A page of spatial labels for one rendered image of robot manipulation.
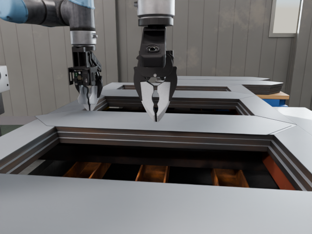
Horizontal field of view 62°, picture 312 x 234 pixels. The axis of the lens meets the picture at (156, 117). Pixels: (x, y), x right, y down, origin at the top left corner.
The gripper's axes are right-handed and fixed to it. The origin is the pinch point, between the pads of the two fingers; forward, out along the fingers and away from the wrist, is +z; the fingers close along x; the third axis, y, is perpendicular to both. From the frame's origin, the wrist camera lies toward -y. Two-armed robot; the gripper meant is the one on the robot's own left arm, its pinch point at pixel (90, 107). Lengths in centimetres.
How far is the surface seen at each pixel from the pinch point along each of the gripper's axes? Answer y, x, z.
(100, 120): 12.1, 7.3, 0.7
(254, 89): -72, 71, 5
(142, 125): 15.7, 20.2, 0.7
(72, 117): 10.3, -2.0, 0.7
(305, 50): -294, 187, -13
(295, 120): -19, 74, 7
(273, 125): 12, 55, 1
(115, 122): 13.9, 12.3, 0.7
